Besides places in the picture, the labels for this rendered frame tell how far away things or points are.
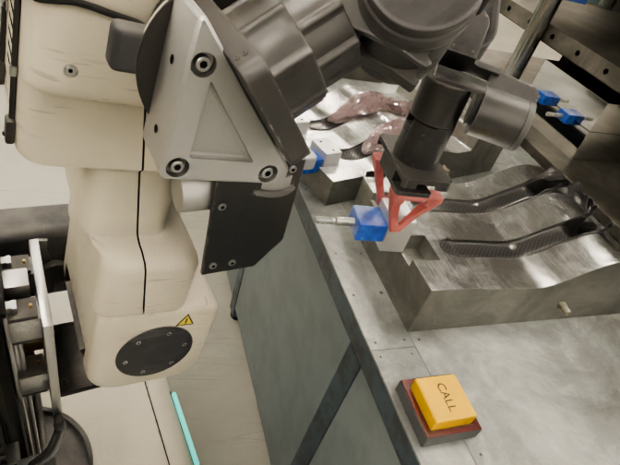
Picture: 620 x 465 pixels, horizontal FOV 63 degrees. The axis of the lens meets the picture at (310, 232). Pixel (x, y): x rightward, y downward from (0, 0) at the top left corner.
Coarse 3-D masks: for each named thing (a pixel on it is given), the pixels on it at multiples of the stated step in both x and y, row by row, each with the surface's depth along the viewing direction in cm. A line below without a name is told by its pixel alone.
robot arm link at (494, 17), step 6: (498, 0) 55; (492, 6) 55; (498, 6) 55; (486, 12) 55; (492, 12) 55; (498, 12) 55; (492, 18) 55; (498, 18) 55; (492, 24) 55; (492, 30) 55; (486, 36) 55; (492, 36) 55; (486, 42) 55; (486, 48) 56; (480, 54) 57
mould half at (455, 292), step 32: (448, 192) 90; (480, 192) 92; (416, 224) 79; (448, 224) 82; (480, 224) 85; (512, 224) 85; (544, 224) 84; (384, 256) 79; (448, 256) 75; (544, 256) 80; (576, 256) 79; (608, 256) 78; (416, 288) 71; (448, 288) 69; (480, 288) 71; (512, 288) 74; (544, 288) 76; (576, 288) 79; (608, 288) 82; (416, 320) 72; (448, 320) 75; (480, 320) 77; (512, 320) 80
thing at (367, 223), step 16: (352, 208) 68; (368, 208) 69; (384, 208) 68; (400, 208) 68; (336, 224) 67; (352, 224) 67; (368, 224) 66; (384, 224) 67; (368, 240) 68; (384, 240) 68; (400, 240) 68
